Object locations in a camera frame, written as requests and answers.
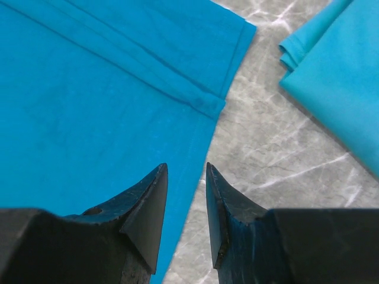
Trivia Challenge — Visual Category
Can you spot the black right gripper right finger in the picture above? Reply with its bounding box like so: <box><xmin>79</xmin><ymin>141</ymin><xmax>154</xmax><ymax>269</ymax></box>
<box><xmin>206</xmin><ymin>164</ymin><xmax>378</xmax><ymax>283</ymax></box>

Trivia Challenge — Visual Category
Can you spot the folded teal t shirt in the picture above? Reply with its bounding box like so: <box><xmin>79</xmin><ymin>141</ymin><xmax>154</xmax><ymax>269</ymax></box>
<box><xmin>280</xmin><ymin>0</ymin><xmax>378</xmax><ymax>174</ymax></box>

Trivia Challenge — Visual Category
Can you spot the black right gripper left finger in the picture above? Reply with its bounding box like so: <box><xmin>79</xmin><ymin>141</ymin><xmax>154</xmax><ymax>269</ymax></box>
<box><xmin>1</xmin><ymin>163</ymin><xmax>168</xmax><ymax>283</ymax></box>

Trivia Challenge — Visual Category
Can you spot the blue t shirt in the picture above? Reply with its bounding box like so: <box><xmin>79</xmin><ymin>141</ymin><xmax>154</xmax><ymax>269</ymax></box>
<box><xmin>1</xmin><ymin>1</ymin><xmax>256</xmax><ymax>283</ymax></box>

